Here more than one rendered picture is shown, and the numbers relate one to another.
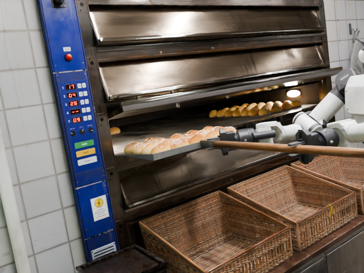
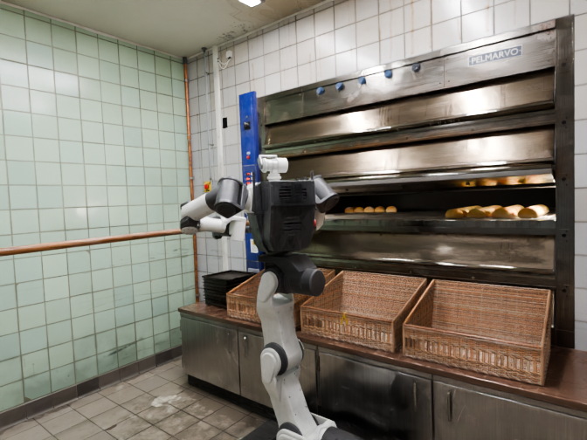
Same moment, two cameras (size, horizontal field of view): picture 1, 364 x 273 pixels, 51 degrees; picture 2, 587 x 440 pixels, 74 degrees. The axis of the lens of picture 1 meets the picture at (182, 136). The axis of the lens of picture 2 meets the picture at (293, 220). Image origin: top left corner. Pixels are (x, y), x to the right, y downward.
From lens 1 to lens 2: 2.80 m
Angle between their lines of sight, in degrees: 74
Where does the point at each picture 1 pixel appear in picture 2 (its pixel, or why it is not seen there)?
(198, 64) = (336, 160)
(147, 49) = (295, 149)
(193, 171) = (317, 245)
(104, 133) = not seen: hidden behind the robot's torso
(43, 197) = not seen: hidden behind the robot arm
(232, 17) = (378, 113)
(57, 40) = (245, 147)
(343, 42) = not seen: outside the picture
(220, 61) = (359, 157)
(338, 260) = (334, 367)
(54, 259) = (237, 264)
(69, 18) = (251, 135)
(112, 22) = (277, 134)
